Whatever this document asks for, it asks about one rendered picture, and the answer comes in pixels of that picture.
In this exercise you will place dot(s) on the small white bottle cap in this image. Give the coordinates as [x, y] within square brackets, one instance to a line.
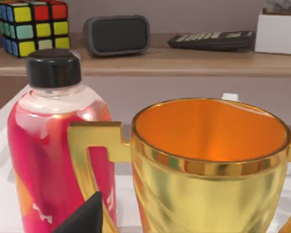
[230, 96]

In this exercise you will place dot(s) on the gold trophy cup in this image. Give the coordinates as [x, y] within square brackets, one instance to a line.
[208, 184]

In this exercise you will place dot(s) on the colourful puzzle cube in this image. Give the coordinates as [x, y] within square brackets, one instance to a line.
[34, 26]

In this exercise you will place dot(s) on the black remote control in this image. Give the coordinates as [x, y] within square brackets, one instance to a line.
[211, 41]

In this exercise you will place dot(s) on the grey and black speaker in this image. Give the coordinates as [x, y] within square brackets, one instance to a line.
[116, 35]

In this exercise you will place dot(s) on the pink bottle with black cap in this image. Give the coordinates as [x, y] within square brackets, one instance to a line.
[48, 150]

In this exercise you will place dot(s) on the wooden shelf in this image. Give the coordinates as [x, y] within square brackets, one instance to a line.
[160, 63]

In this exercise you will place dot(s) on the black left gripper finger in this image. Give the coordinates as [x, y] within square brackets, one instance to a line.
[87, 216]

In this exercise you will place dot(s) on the white plant pot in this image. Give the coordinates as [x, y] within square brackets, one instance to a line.
[279, 34]

